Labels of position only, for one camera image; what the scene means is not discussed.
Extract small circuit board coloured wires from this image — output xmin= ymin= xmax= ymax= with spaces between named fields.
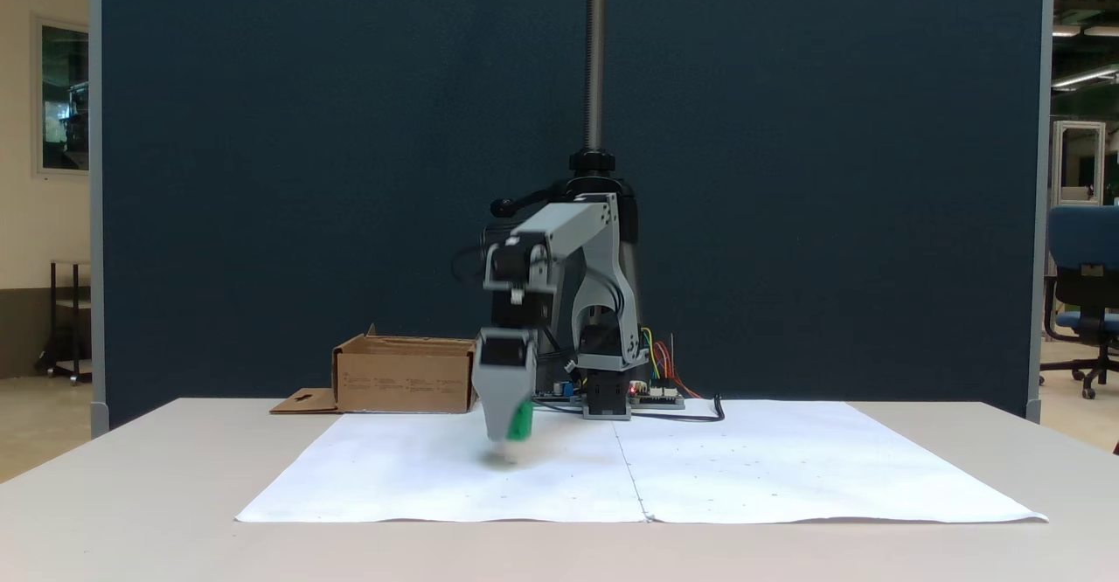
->
xmin=629 ymin=379 xmax=686 ymax=411

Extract fluorescent ceiling light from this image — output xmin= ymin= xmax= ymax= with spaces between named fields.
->
xmin=1052 ymin=64 xmax=1119 ymax=90

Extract white paper sheet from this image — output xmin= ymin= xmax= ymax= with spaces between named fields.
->
xmin=612 ymin=399 xmax=1049 ymax=525
xmin=235 ymin=411 xmax=649 ymax=524

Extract black side table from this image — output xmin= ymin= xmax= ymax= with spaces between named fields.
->
xmin=34 ymin=259 xmax=93 ymax=385

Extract brown cardboard box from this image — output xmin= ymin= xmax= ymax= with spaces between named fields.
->
xmin=270 ymin=324 xmax=487 ymax=415

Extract framed wall window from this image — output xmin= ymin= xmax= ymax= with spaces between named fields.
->
xmin=32 ymin=13 xmax=91 ymax=177

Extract dark blue partition panel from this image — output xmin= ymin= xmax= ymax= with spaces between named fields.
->
xmin=89 ymin=0 xmax=1053 ymax=436

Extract black cable white connector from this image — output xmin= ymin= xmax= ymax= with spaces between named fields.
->
xmin=631 ymin=393 xmax=726 ymax=424

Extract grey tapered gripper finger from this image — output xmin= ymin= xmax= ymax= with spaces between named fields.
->
xmin=472 ymin=366 xmax=537 ymax=442

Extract black camera stand pole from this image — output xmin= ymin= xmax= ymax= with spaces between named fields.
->
xmin=490 ymin=0 xmax=642 ymax=338

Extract grey framed cabinet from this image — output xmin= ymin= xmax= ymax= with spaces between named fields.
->
xmin=1052 ymin=120 xmax=1108 ymax=208

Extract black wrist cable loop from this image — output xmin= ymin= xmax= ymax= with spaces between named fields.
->
xmin=535 ymin=254 xmax=645 ymax=366

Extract red wire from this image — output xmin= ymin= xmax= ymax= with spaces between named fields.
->
xmin=654 ymin=334 xmax=701 ymax=400

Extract blue office chair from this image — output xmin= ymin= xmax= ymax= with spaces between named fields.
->
xmin=1039 ymin=205 xmax=1119 ymax=400

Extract black elbow cable loops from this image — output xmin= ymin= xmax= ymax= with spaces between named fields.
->
xmin=450 ymin=222 xmax=492 ymax=284

